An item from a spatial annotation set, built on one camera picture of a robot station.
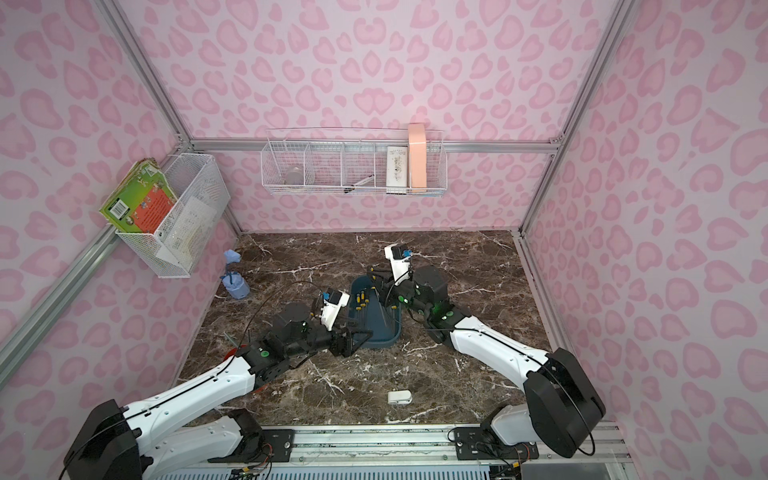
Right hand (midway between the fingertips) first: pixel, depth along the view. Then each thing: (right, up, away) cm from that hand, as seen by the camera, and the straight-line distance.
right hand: (367, 275), depth 75 cm
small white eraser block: (+8, -32, +3) cm, 33 cm away
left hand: (0, -13, -1) cm, 13 cm away
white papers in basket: (-49, +11, +7) cm, 51 cm away
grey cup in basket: (-25, +30, +21) cm, 45 cm away
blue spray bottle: (-45, -3, +20) cm, 49 cm away
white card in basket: (+8, +31, +16) cm, 36 cm away
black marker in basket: (-6, +26, +18) cm, 33 cm away
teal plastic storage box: (-2, -14, +23) cm, 27 cm away
